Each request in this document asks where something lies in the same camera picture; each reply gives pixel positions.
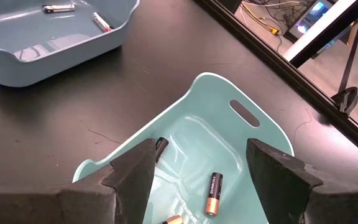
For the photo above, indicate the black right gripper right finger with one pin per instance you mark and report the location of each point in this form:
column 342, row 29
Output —
column 306, row 199

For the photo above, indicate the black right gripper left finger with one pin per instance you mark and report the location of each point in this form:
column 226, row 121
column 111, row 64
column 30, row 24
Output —
column 73, row 205

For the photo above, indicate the black copper Duracell battery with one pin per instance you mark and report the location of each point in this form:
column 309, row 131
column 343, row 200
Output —
column 162, row 146
column 173, row 220
column 213, row 193

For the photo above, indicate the silver Energizer battery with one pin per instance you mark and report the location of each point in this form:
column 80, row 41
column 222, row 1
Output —
column 59, row 7
column 102, row 22

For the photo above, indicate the black table clamp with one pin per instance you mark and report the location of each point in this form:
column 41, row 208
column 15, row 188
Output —
column 346, row 99

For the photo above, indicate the teal plastic bin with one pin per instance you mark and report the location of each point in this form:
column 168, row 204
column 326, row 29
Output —
column 210, row 102

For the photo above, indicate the light blue plastic bin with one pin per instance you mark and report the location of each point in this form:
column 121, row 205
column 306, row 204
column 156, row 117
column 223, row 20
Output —
column 42, row 71

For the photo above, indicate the dark thin pole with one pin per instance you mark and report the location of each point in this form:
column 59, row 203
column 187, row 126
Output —
column 351, row 56

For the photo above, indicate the black beam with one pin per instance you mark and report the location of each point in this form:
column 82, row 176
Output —
column 337, row 35

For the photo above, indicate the white lit bar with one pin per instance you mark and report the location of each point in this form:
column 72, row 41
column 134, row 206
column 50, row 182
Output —
column 317, row 29

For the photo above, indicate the black computer with blue lights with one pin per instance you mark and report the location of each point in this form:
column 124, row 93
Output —
column 310, row 19

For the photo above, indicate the black table edge frame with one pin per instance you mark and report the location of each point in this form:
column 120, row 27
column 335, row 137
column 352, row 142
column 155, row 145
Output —
column 291, row 67

